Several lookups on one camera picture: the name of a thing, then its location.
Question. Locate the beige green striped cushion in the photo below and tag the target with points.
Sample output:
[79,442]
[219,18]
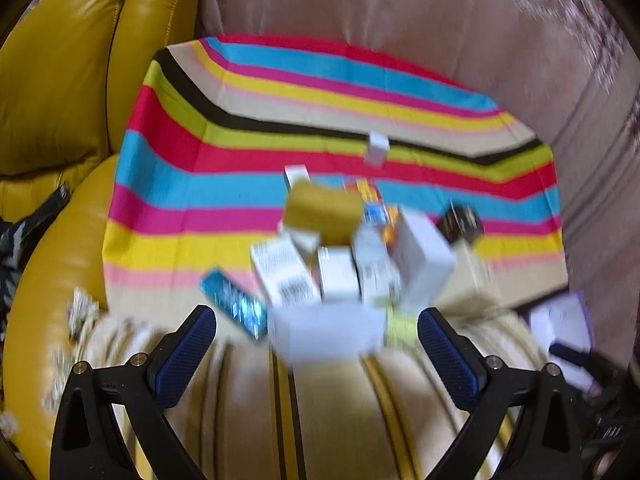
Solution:
[330,410]

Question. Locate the tall white box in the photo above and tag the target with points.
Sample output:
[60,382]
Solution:
[425,260]

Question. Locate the teal foil packet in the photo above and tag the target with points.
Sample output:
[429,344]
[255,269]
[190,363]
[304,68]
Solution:
[232,305]

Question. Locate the black box with barcode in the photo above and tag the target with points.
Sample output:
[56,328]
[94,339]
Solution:
[460,222]

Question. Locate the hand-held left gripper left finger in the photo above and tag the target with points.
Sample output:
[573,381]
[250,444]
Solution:
[185,355]

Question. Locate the colourful striped tablecloth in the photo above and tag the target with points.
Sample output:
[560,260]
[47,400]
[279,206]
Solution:
[300,125]

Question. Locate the dark patterned cloth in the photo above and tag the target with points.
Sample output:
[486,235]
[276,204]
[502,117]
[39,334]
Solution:
[20,230]

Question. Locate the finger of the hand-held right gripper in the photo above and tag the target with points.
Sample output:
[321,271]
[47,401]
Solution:
[570,352]

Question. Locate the small white cube box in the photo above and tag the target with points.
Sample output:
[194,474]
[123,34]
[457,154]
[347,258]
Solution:
[376,147]

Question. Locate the yellow leather sofa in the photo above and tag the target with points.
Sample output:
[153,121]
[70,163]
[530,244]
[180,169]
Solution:
[60,60]

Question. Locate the purple cardboard box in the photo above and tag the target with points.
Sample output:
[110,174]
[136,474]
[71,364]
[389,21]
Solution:
[560,325]

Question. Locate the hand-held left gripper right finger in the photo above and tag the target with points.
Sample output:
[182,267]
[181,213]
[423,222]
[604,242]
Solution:
[447,355]

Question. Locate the white box with barcode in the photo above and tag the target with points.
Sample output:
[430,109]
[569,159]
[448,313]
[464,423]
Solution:
[282,272]

